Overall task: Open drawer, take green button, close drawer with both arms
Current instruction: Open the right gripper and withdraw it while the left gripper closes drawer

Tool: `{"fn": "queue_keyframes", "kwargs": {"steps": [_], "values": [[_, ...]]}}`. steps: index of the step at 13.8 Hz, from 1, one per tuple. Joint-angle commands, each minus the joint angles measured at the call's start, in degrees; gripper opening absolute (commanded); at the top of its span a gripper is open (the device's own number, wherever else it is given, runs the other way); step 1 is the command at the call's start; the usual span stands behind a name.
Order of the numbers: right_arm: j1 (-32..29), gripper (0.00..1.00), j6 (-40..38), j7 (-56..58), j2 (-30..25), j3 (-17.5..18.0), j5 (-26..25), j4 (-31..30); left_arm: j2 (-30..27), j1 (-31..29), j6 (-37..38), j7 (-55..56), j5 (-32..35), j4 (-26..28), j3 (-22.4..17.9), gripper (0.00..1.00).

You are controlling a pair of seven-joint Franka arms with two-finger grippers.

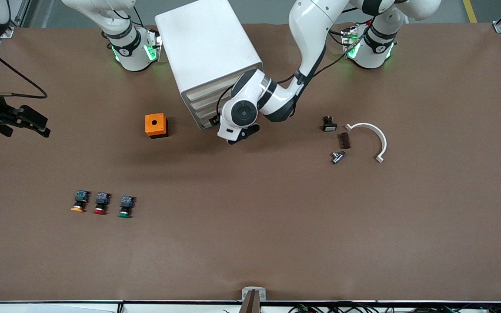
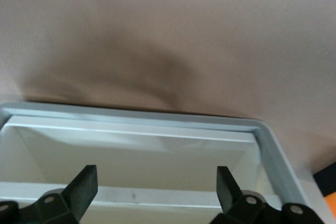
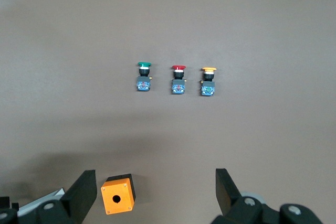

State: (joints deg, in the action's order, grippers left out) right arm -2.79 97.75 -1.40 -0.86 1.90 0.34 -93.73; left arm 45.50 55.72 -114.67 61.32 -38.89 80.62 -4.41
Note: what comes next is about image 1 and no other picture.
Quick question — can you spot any white drawer cabinet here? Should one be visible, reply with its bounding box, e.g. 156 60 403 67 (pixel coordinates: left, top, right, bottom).
155 0 264 131

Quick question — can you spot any white half-ring clamp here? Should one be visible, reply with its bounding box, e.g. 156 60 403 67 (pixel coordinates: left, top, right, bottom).
345 123 387 164

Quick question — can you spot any metal base connector block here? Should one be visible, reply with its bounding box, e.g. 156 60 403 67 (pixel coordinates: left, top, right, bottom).
342 27 361 59
145 28 163 62

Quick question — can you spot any red mushroom push button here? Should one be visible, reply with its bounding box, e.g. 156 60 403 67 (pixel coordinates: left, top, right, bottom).
93 192 112 215

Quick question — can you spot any grey metal edge bracket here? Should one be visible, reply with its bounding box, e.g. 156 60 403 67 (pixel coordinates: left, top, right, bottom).
242 287 266 301

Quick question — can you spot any yellow mushroom push button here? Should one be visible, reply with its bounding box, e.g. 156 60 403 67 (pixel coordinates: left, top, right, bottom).
71 190 91 213

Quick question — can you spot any orange box with hole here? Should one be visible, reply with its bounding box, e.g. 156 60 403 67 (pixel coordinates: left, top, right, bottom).
145 113 169 139

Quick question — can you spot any brown camera post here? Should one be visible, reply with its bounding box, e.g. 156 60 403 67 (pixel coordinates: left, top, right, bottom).
238 290 262 313

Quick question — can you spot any green mushroom push button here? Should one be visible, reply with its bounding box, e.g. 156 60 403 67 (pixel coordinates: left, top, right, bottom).
119 196 136 219

